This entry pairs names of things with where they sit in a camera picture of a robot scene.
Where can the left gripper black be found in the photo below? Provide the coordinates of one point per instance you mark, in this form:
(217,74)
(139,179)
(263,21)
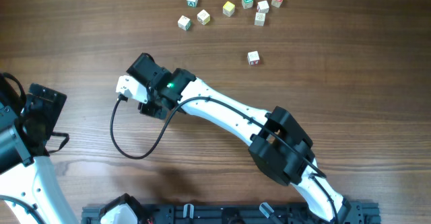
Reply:
(47,101)

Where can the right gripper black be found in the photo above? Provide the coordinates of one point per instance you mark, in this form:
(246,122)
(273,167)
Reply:
(152,109)

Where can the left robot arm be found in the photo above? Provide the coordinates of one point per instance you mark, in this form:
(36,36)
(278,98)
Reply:
(29,186)

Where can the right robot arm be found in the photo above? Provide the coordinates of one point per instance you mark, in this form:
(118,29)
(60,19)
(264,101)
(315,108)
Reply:
(277,144)

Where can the left plain wooden block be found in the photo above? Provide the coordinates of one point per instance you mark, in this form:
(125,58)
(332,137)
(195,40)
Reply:
(184,23)

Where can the yellow side wooden block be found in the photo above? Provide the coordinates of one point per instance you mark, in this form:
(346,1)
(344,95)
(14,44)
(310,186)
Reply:
(203,17)

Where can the red letter Y block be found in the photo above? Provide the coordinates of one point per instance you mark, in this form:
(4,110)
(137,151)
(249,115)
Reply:
(253,58)

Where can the yellow top block upper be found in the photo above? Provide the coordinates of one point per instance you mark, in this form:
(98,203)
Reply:
(228,9)

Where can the plain drawing wooden block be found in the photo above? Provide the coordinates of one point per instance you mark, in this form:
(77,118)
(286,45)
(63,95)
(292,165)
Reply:
(260,19)

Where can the green letter N block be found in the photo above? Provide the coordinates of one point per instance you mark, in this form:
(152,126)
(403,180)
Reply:
(247,4)

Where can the white top red block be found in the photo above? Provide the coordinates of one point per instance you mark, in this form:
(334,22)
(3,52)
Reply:
(263,7)

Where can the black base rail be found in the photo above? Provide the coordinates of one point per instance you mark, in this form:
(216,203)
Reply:
(205,214)

